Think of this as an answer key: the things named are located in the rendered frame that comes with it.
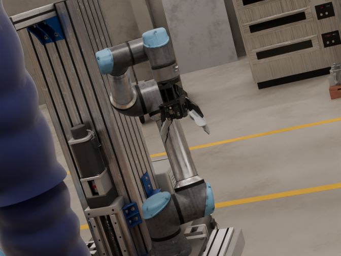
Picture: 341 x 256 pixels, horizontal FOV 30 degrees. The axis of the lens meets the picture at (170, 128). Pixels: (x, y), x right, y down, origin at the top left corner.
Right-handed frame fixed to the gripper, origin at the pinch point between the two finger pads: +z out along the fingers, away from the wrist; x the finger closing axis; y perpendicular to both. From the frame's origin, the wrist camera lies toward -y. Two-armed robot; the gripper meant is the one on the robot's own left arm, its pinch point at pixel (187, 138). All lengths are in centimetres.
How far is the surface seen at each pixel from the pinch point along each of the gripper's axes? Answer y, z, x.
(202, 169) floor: -406, 153, -133
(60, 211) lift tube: 46, -1, -23
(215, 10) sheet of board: -996, 55, -214
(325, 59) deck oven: -705, 132, -15
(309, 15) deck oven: -702, 67, -22
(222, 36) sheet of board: -990, 103, -213
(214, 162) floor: -421, 153, -123
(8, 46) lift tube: 45, -45, -22
